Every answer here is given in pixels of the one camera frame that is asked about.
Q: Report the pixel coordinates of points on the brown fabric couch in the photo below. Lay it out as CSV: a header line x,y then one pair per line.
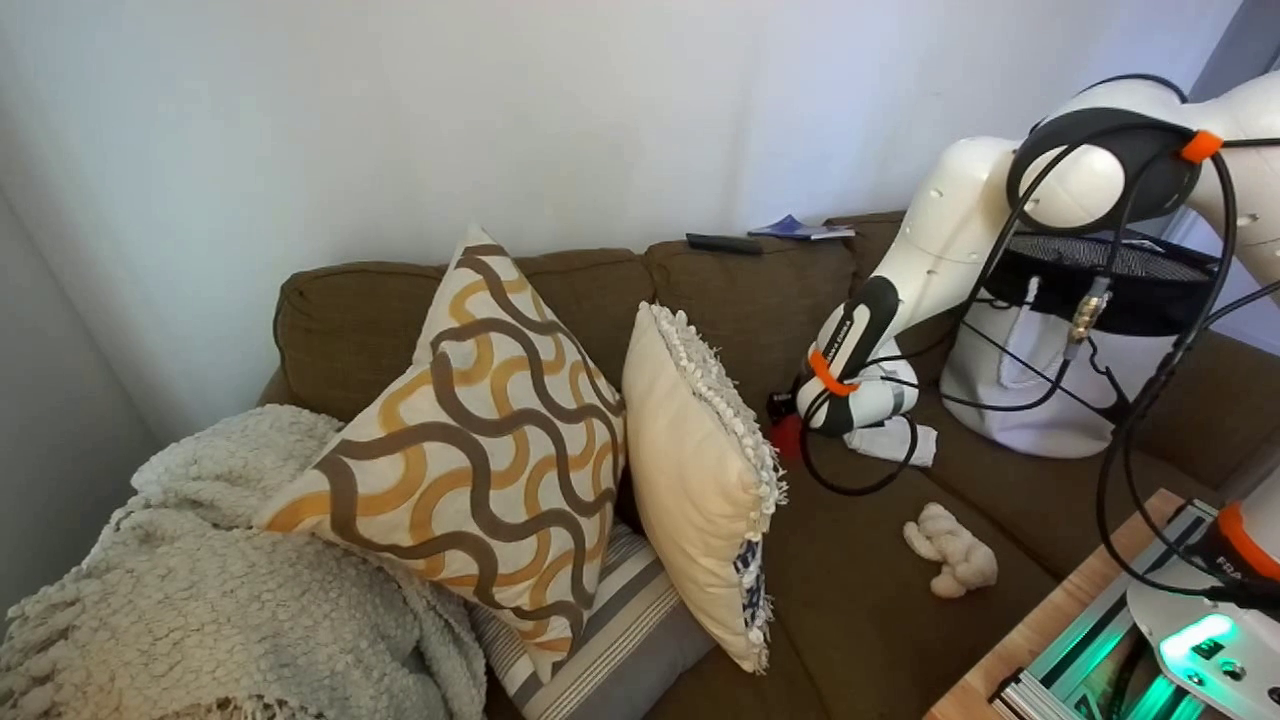
x,y
723,322

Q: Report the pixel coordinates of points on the cream pillow blue pattern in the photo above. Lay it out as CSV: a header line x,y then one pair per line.
x,y
692,492

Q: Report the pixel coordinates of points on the grey striped pillow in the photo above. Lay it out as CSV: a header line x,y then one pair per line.
x,y
615,626

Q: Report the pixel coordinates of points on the wooden table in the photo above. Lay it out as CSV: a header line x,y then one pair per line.
x,y
1055,612

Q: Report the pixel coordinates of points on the black white laundry hamper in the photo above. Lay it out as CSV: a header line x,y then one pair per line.
x,y
1041,386

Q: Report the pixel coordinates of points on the white plush toy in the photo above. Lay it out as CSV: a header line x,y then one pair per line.
x,y
952,546

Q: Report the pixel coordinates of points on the flat blue white book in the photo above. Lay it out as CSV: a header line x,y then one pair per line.
x,y
800,229

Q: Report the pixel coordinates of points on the white folded cloth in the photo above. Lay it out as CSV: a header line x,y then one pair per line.
x,y
906,442

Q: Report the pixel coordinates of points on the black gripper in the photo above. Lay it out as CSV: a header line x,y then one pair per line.
x,y
842,402

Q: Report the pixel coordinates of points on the cream knit blanket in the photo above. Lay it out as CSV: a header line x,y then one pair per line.
x,y
202,586

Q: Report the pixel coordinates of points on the yellow brown wave pillow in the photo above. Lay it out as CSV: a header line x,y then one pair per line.
x,y
465,442

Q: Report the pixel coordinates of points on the black remote control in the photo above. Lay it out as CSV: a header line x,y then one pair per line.
x,y
724,240

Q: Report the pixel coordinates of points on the aluminium frame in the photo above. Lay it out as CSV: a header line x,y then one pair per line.
x,y
1065,665

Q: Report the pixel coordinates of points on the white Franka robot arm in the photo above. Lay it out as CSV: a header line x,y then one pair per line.
x,y
960,225

